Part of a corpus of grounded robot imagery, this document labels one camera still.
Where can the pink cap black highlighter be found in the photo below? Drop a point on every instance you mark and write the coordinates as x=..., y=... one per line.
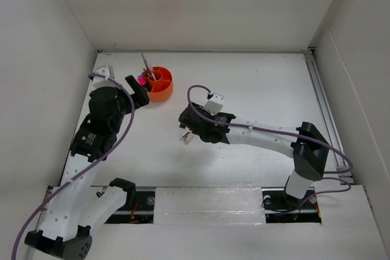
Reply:
x=142, y=81

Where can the pink white mini stapler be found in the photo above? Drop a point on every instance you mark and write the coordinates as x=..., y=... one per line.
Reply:
x=188, y=137

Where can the metal rail at table front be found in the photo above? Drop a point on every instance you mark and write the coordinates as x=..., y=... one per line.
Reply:
x=247, y=205

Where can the pink transparent pen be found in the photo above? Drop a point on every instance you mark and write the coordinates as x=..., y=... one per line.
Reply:
x=151, y=70

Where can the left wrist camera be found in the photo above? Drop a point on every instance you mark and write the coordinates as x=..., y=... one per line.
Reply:
x=99, y=78

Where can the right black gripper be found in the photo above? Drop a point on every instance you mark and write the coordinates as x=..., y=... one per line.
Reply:
x=200, y=107

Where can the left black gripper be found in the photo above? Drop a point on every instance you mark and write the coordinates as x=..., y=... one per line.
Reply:
x=141, y=97

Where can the orange round divided container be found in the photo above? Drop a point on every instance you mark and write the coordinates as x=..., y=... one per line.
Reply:
x=161, y=89

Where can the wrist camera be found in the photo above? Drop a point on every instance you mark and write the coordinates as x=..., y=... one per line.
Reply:
x=214, y=104
x=99, y=78

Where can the aluminium rail right side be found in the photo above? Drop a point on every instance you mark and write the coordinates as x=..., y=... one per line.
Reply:
x=330, y=132

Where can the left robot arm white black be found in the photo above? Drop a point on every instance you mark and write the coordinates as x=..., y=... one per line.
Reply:
x=69, y=225

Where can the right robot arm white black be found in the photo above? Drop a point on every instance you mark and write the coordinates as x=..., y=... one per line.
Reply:
x=304, y=144

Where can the black handled scissors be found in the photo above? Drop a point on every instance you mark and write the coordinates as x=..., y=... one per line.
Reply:
x=145, y=61

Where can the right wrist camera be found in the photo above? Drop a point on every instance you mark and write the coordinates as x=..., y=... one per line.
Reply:
x=214, y=104

